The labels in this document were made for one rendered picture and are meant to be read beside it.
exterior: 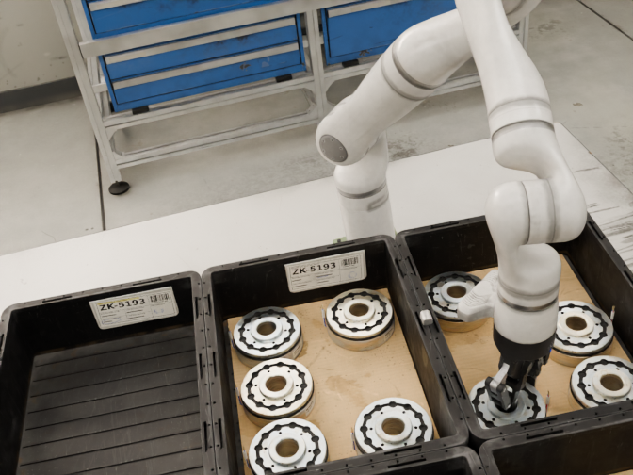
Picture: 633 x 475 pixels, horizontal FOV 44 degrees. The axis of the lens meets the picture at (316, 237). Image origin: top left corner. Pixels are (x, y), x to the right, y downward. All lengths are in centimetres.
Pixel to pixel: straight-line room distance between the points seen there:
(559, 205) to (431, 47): 35
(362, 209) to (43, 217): 192
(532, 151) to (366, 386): 44
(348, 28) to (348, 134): 175
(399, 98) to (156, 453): 60
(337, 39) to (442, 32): 190
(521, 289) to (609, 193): 82
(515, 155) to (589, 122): 239
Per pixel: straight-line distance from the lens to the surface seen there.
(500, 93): 92
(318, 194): 171
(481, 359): 118
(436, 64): 111
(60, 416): 123
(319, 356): 119
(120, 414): 119
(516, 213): 85
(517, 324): 96
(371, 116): 122
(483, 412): 108
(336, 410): 112
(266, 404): 110
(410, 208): 165
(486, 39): 95
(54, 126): 370
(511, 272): 90
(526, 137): 89
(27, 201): 326
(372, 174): 137
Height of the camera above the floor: 171
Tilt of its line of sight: 39 degrees down
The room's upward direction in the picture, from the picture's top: 8 degrees counter-clockwise
